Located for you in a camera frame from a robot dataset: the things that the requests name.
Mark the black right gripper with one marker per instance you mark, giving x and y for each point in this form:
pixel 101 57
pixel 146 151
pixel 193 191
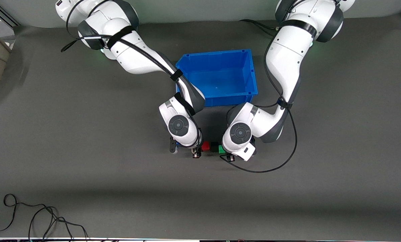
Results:
pixel 196 152

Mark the small red cube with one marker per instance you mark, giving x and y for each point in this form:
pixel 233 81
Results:
pixel 206 146

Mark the small green cube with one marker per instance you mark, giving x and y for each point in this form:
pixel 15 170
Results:
pixel 222 150

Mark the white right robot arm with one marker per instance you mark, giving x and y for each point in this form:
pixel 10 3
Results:
pixel 136 57

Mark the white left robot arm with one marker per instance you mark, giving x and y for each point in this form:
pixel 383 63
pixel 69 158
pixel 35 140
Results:
pixel 287 57

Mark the small black cube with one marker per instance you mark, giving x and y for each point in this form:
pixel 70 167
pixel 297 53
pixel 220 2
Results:
pixel 214 146

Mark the dark grey table mat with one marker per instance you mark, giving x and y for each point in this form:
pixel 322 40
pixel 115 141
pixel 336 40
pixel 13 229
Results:
pixel 187 188

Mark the blue plastic storage bin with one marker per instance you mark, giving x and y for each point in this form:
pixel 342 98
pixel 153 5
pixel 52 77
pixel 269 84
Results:
pixel 220 77

